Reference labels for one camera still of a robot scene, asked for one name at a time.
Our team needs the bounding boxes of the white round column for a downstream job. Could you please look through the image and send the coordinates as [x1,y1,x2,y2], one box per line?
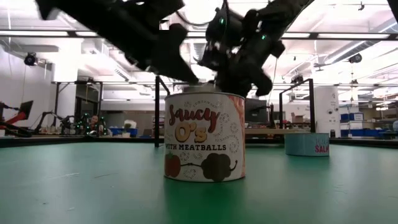
[313,86,340,138]

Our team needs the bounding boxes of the Saucy O's meatballs can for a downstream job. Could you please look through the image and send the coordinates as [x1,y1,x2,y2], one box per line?
[164,91,246,183]

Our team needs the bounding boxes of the black ceiling camera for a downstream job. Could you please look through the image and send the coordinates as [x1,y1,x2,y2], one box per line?
[24,52,39,67]
[348,52,363,65]

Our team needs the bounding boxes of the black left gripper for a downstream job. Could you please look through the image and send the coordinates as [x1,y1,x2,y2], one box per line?
[102,0,200,85]

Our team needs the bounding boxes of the short blue salmon can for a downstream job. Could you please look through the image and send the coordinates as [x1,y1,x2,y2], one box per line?
[284,133,330,157]

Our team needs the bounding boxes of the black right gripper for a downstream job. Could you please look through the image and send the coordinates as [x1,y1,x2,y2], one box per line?
[198,7,285,98]

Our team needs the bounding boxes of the green table mat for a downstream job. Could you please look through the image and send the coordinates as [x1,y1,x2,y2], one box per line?
[0,141,398,224]

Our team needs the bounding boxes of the person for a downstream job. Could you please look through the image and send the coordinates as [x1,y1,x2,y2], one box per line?
[88,114,100,133]

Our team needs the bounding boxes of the blue storage bin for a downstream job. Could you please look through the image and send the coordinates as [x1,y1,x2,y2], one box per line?
[108,127,138,137]
[340,112,364,122]
[340,128,391,138]

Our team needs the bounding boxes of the cardboard box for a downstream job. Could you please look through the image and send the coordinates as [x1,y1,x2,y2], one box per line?
[291,112,307,124]

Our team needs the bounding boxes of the black tilted monitor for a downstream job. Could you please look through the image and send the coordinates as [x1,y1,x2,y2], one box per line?
[18,100,34,121]

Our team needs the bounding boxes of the black metal gantry frame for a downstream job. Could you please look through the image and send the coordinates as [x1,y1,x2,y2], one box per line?
[51,80,104,131]

